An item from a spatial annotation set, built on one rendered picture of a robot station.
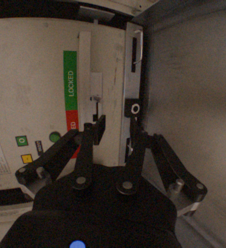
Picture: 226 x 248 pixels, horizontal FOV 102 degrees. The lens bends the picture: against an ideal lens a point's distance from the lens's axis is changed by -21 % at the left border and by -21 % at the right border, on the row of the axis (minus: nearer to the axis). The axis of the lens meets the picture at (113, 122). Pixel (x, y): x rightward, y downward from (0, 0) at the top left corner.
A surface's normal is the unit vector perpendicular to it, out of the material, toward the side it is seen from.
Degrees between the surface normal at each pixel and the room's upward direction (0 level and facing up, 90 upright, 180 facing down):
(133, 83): 90
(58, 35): 90
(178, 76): 0
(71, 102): 90
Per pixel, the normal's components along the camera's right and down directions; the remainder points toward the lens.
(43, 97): 0.43, 0.30
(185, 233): 0.04, -0.95
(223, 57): -0.91, 0.11
